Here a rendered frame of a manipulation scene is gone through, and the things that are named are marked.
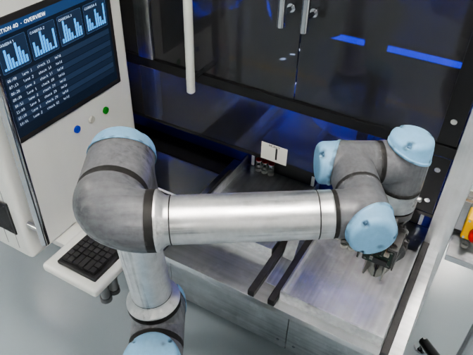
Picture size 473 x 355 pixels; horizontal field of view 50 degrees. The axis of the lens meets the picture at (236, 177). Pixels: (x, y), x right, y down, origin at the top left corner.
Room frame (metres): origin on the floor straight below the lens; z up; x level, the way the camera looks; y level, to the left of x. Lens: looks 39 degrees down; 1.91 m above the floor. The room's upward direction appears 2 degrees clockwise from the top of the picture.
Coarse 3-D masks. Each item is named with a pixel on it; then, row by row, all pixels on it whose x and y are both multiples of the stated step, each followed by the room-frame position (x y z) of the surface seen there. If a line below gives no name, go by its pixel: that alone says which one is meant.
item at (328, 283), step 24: (336, 240) 1.01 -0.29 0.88; (312, 264) 0.92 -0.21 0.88; (336, 264) 0.92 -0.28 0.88; (360, 264) 0.92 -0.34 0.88; (408, 264) 0.93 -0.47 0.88; (288, 288) 0.83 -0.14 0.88; (312, 288) 0.84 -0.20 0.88; (336, 288) 0.84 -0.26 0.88; (360, 288) 0.84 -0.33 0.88; (384, 288) 0.84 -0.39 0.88; (312, 312) 0.76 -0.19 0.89; (336, 312) 0.76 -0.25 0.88; (360, 312) 0.77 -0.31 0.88; (384, 312) 0.77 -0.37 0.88; (360, 336) 0.70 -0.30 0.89
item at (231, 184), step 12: (240, 168) 1.31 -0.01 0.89; (252, 168) 1.33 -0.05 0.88; (228, 180) 1.24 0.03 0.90; (240, 180) 1.26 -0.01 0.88; (252, 180) 1.27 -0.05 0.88; (264, 180) 1.27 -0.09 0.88; (276, 180) 1.27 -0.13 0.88; (288, 180) 1.27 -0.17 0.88; (216, 192) 1.18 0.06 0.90; (228, 192) 1.20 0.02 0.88; (264, 252) 0.95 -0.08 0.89
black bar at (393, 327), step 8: (424, 248) 0.97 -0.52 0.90; (424, 256) 0.94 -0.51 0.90; (416, 264) 0.91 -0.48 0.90; (416, 272) 0.88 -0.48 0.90; (408, 280) 0.86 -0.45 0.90; (408, 288) 0.83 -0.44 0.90; (408, 296) 0.81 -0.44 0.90; (400, 304) 0.78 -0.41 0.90; (400, 312) 0.76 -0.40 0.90; (392, 320) 0.73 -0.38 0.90; (400, 320) 0.73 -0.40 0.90; (392, 328) 0.71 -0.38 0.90; (392, 336) 0.69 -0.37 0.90; (384, 344) 0.67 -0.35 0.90; (384, 352) 0.65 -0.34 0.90
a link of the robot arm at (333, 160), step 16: (320, 144) 0.70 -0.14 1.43; (336, 144) 0.69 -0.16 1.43; (352, 144) 0.69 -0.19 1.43; (368, 144) 0.70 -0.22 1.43; (320, 160) 0.67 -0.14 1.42; (336, 160) 0.67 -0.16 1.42; (352, 160) 0.65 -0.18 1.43; (368, 160) 0.66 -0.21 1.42; (384, 160) 0.67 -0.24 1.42; (320, 176) 0.66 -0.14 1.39; (336, 176) 0.63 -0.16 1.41; (384, 176) 0.66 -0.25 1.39
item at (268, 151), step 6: (264, 144) 1.24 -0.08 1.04; (270, 144) 1.23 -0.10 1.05; (264, 150) 1.24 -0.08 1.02; (270, 150) 1.23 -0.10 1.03; (282, 150) 1.21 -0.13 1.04; (264, 156) 1.24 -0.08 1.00; (270, 156) 1.23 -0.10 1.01; (282, 156) 1.21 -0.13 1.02; (276, 162) 1.22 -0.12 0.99; (282, 162) 1.21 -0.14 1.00
